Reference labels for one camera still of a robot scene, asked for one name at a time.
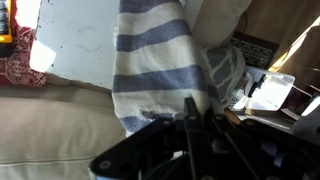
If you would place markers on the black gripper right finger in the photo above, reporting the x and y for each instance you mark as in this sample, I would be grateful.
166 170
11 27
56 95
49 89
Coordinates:
260 150

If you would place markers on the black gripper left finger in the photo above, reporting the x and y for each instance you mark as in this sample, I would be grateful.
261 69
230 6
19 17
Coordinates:
153 150

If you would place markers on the grey white striped towel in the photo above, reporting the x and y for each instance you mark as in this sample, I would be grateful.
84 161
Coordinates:
153 53

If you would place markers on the clear plastic container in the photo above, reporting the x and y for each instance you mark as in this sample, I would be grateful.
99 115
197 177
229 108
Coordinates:
276 93

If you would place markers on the black keyboard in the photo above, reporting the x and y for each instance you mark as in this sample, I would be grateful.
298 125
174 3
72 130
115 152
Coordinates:
256 50

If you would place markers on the beige fabric sofa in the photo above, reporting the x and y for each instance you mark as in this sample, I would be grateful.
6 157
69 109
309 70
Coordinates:
50 133

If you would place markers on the red white patterned pillow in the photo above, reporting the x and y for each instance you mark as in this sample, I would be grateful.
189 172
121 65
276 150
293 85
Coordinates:
20 70

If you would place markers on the black yellow flashlight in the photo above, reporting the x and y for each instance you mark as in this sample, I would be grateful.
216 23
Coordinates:
5 36

